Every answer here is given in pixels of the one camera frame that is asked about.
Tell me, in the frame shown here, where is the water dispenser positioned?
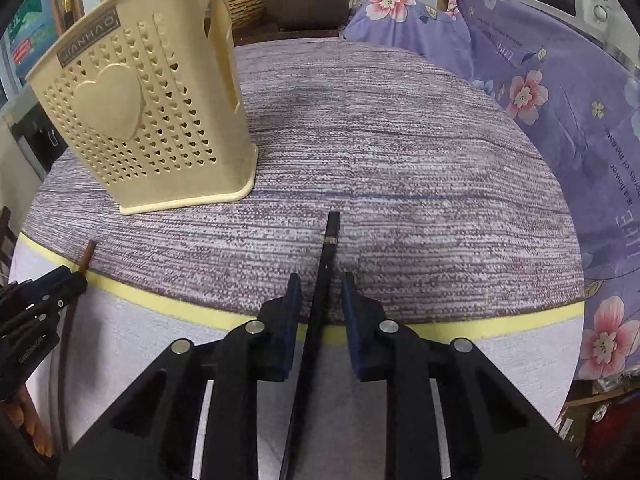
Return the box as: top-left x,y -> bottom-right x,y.
10,105 -> 67,181

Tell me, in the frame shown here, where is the purple striped tablecloth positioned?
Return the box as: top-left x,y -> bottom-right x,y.
23,39 -> 582,479

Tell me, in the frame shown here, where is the dark black chopstick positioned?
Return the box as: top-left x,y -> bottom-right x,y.
278,210 -> 341,480

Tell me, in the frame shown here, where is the purple floral cloth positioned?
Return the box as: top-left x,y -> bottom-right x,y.
344,0 -> 639,379

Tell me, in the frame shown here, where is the blue water jug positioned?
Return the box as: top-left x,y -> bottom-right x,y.
8,0 -> 58,82

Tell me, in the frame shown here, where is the person's hand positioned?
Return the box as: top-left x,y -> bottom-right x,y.
1,385 -> 54,458

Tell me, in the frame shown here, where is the cream plastic utensil holder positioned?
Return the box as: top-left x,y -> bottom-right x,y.
27,0 -> 258,214

